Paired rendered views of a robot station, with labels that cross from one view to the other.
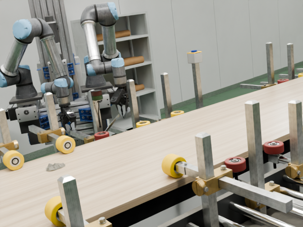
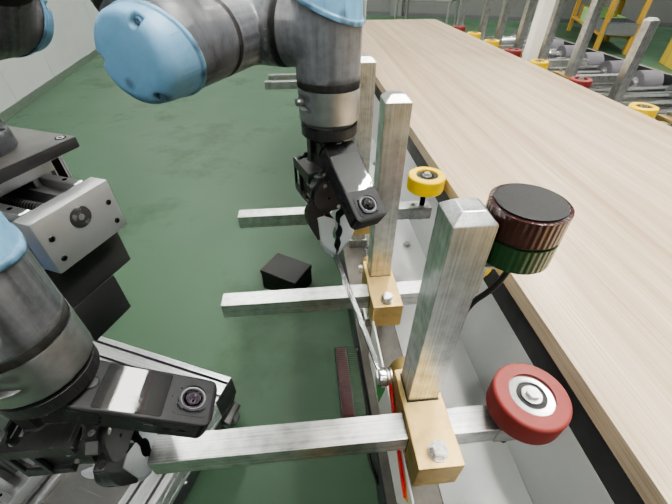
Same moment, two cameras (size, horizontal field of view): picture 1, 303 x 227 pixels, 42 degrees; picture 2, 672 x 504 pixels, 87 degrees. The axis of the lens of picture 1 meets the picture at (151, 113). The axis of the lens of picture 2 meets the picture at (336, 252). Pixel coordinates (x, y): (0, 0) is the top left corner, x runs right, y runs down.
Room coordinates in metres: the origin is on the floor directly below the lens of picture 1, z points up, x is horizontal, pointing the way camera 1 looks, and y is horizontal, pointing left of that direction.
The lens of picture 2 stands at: (2.16, 0.55, 1.27)
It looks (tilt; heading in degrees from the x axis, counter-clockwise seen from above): 40 degrees down; 298
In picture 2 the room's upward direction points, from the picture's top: straight up
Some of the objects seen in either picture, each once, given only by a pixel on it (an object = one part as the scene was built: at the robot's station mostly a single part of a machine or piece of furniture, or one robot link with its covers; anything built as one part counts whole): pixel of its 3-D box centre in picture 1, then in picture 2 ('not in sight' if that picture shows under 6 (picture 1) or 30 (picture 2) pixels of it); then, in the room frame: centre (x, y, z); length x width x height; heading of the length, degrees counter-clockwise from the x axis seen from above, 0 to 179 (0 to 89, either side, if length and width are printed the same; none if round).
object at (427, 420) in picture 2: (97, 139); (422, 414); (2.16, 0.32, 0.85); 0.14 x 0.06 x 0.05; 124
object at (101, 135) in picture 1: (103, 143); (516, 416); (2.07, 0.28, 0.85); 0.08 x 0.08 x 0.11
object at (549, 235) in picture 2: (96, 93); (525, 214); (2.14, 0.28, 1.12); 0.06 x 0.06 x 0.02
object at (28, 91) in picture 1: (25, 89); not in sight; (2.82, 0.86, 1.09); 0.15 x 0.15 x 0.10
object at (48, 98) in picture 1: (56, 136); not in sight; (2.04, 0.52, 0.93); 0.04 x 0.04 x 0.48; 34
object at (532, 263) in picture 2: (97, 97); (515, 240); (2.14, 0.28, 1.09); 0.06 x 0.06 x 0.02
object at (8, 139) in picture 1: (10, 155); not in sight; (1.90, 0.72, 0.90); 0.04 x 0.04 x 0.48; 34
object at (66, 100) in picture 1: (63, 100); (25, 354); (2.43, 0.53, 1.05); 0.08 x 0.08 x 0.05
